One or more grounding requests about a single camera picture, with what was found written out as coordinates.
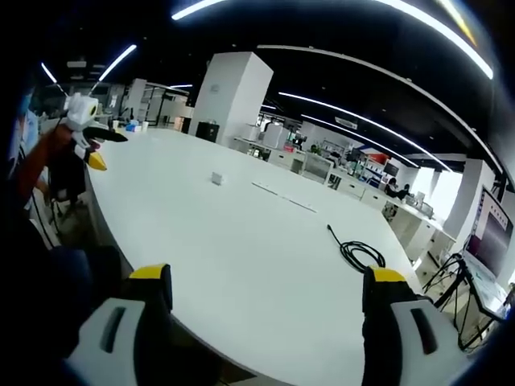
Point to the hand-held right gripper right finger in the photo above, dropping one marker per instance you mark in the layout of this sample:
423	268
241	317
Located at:
406	333

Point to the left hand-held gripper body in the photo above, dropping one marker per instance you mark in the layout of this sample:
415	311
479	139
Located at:
80	112

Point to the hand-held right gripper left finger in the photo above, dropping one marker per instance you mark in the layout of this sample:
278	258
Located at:
120	333

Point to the white charger adapter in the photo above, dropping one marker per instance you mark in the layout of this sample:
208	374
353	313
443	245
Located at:
219	178

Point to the white desk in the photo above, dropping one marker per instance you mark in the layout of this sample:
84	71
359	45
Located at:
249	241

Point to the blue tissue box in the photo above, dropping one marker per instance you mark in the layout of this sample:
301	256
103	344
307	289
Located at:
131	127

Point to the black office chair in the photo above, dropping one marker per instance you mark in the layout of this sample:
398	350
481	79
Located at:
66	177

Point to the black cabinet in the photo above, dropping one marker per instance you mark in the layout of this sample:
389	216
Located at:
207	131

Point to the computer monitor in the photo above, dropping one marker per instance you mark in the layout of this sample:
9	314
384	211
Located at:
489	241

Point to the white square pillar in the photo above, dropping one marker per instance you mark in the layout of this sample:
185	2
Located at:
231	100

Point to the white office workstation row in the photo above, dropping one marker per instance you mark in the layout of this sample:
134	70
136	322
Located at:
362	189

